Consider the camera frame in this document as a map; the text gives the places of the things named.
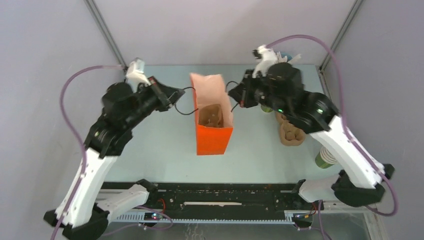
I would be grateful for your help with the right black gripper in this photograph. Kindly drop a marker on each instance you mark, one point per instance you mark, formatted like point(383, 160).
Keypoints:
point(242, 92)

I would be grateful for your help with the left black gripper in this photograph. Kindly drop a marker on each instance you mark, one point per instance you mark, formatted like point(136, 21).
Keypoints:
point(168, 96)

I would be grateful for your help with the green paper coffee cup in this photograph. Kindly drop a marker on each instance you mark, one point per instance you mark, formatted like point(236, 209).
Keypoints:
point(266, 109)

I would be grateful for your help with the orange paper bag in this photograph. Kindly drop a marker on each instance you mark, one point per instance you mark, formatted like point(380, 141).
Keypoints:
point(207, 90)

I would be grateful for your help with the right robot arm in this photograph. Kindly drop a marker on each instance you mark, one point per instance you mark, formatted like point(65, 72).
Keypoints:
point(281, 88)

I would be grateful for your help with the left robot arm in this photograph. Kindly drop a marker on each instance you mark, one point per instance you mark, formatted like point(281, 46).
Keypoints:
point(81, 216)

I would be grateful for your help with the white wrapped stirrer sticks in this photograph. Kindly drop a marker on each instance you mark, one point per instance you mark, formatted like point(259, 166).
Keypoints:
point(295, 59)

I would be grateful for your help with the light blue holder cup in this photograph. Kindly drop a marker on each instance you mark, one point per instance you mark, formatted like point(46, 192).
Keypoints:
point(286, 57)

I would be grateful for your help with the brown cardboard cup carrier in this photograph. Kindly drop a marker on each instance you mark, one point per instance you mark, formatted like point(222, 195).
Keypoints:
point(289, 135)

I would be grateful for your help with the stack of paper cups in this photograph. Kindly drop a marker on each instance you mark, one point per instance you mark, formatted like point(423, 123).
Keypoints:
point(324, 159)

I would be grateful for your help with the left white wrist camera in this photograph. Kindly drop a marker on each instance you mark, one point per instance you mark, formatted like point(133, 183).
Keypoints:
point(135, 75)

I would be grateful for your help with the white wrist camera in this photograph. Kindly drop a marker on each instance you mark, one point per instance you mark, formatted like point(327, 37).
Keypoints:
point(266, 58)
point(135, 75)

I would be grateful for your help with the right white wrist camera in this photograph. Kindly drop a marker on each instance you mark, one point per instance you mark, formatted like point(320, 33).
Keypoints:
point(266, 58)

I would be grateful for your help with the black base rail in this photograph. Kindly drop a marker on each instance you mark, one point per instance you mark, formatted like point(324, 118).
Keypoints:
point(232, 203)

